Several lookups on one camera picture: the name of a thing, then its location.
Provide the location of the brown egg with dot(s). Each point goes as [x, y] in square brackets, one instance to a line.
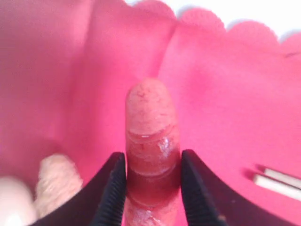
[16, 203]

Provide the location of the upper wooden chopstick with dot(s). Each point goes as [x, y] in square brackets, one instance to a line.
[280, 176]

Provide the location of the orange fried nugget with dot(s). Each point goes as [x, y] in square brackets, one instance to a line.
[58, 182]

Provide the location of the red scalloped cloth mat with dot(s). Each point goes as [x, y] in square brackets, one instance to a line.
[66, 67]

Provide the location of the lower wooden chopstick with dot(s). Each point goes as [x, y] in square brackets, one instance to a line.
[277, 186]

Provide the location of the wooden chopstick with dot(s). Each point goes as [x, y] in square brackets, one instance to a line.
[280, 176]
[277, 186]

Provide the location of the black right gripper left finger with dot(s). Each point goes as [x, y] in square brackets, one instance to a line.
[99, 203]

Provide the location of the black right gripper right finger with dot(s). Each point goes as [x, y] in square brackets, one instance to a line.
[208, 201]

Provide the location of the red sausage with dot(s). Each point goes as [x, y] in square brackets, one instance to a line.
[153, 156]

